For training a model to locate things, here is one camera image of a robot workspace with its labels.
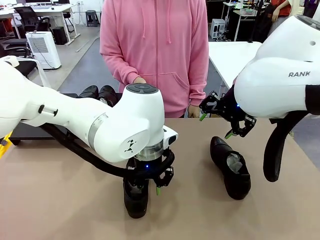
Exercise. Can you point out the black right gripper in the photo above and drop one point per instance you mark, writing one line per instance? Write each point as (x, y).
(230, 107)

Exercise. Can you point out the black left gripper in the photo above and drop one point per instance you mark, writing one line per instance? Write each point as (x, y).
(147, 167)

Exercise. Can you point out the person's left forearm pink sleeve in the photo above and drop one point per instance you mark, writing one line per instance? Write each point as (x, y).
(200, 82)

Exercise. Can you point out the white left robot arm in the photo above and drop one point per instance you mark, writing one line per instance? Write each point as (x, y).
(75, 117)

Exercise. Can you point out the person's right forearm pink sleeve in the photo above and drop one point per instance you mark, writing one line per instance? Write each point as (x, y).
(117, 70)

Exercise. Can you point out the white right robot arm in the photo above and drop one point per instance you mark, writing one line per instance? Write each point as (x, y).
(275, 87)

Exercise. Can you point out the person's left hand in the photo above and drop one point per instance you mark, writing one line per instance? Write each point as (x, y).
(193, 111)

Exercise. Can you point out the person's right hand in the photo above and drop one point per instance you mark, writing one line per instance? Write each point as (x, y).
(139, 80)

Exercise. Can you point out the white tissue paper stuffing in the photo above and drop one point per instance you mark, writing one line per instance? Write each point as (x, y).
(235, 163)
(103, 100)

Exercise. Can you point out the white table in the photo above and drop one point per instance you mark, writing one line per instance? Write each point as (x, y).
(225, 57)

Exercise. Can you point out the white computer case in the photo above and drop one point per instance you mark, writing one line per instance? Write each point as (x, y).
(217, 27)

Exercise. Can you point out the black framed desk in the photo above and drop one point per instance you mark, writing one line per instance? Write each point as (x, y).
(250, 27)

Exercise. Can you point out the person in pink hoodie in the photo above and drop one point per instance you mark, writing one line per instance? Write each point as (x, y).
(160, 50)

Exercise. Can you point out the beige hanging garment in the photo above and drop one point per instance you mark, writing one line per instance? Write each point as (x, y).
(295, 6)

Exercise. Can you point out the grey plastic stool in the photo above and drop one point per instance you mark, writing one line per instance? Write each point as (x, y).
(91, 17)

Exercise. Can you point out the white air purifier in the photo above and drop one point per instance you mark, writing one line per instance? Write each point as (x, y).
(42, 50)

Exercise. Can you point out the black computer tower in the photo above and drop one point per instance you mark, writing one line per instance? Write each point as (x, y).
(60, 36)

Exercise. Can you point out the black padded chair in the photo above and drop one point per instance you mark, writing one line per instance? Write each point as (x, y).
(15, 48)

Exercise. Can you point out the white office desk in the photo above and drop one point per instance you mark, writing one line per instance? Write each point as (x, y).
(50, 10)

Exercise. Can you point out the black office chair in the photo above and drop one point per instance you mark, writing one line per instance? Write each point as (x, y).
(27, 17)

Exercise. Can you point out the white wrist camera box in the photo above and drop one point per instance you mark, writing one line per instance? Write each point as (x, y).
(171, 137)

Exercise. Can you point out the yellow padded frame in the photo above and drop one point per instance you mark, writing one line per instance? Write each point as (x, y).
(5, 150)

